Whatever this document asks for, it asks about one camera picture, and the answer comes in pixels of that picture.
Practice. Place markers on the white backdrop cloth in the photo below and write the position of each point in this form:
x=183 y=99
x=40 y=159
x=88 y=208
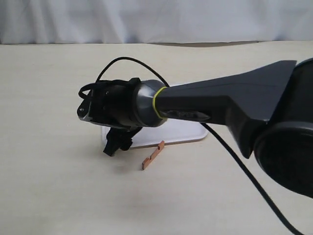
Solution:
x=154 y=21

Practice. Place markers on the notched wooden piece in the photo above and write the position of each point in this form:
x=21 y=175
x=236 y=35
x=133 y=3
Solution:
x=149 y=159

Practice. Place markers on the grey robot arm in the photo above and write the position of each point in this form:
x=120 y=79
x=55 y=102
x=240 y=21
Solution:
x=268 y=111

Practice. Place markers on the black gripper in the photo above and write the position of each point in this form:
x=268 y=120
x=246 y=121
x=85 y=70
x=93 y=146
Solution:
x=111 y=103

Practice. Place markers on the white plastic tray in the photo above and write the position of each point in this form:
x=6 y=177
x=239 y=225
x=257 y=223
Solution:
x=173 y=131

